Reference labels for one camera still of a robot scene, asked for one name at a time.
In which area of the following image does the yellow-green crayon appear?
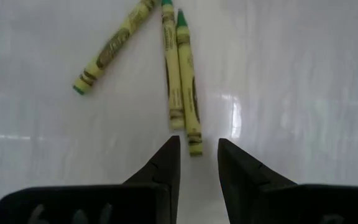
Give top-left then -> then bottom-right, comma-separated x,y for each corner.
161,0 -> 186,131
72,0 -> 161,96
175,8 -> 204,157

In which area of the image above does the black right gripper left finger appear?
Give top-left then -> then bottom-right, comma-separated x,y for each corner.
122,135 -> 181,224

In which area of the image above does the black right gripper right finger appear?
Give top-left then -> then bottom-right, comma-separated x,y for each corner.
218,138 -> 298,224

